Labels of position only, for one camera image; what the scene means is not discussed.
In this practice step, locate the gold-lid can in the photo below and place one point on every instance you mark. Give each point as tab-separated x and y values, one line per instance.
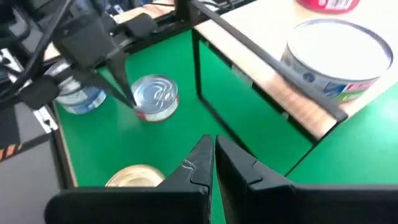
133	177

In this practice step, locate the blue-label silver-lid can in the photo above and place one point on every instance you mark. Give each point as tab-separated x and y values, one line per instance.
84	99

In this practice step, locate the wooden shelf black frame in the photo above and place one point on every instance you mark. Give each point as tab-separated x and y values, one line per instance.
258	28

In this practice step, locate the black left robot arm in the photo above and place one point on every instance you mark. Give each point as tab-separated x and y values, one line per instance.
12	9

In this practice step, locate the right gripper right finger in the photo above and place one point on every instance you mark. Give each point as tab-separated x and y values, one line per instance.
311	205

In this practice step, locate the plain-lid can multicolour label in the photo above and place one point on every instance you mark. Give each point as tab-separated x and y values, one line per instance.
335	53

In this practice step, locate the red-label silver-lid can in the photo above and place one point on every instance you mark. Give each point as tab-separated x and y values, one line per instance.
326	4
158	93

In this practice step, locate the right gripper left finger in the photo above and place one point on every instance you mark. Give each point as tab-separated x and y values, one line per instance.
140	205

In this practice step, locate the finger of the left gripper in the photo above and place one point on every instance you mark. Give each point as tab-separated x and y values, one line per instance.
38	93
119	62

